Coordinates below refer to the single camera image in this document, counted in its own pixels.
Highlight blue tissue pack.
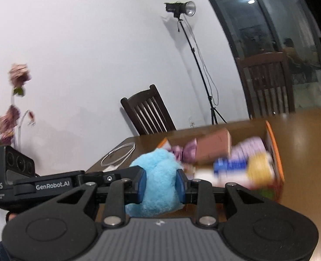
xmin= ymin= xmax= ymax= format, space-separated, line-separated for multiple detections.
xmin=213 ymin=159 xmax=248 ymax=177

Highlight purple satin bow scrunchie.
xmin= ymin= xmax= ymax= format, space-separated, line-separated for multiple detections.
xmin=170 ymin=139 xmax=198 ymax=164

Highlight light blue plush toy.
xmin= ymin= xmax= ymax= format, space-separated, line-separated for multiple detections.
xmin=126 ymin=149 xmax=183 ymax=218

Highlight pink layered sponge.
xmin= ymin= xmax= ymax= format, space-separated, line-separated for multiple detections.
xmin=195 ymin=129 xmax=232 ymax=164

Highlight lavender fuzzy headband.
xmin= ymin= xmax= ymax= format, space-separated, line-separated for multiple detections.
xmin=229 ymin=137 xmax=266 ymax=160

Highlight yellow white sheep plush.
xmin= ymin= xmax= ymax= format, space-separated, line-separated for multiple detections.
xmin=246 ymin=151 xmax=276 ymax=189

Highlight person's left hand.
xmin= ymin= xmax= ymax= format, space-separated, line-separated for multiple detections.
xmin=6 ymin=212 xmax=17 ymax=223

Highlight dried pink roses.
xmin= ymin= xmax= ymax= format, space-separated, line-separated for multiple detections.
xmin=0 ymin=63 xmax=35 ymax=150

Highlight red cardboard box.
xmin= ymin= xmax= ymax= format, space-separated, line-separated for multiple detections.
xmin=157 ymin=120 xmax=284 ymax=201

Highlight dark wooden chair left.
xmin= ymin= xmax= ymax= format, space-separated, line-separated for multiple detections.
xmin=120 ymin=84 xmax=176 ymax=136

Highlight dark wooden chair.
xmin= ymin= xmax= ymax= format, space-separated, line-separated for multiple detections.
xmin=120 ymin=84 xmax=176 ymax=136
xmin=235 ymin=52 xmax=296 ymax=119

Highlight dark wooden chair back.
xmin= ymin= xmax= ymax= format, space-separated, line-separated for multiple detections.
xmin=235 ymin=52 xmax=296 ymax=119

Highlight studio light on stand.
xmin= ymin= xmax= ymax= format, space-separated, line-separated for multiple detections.
xmin=164 ymin=1 xmax=227 ymax=125

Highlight sliding glass door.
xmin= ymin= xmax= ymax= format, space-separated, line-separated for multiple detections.
xmin=209 ymin=0 xmax=321 ymax=110

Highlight white charger with cable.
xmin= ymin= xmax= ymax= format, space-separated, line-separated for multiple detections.
xmin=100 ymin=142 xmax=136 ymax=172

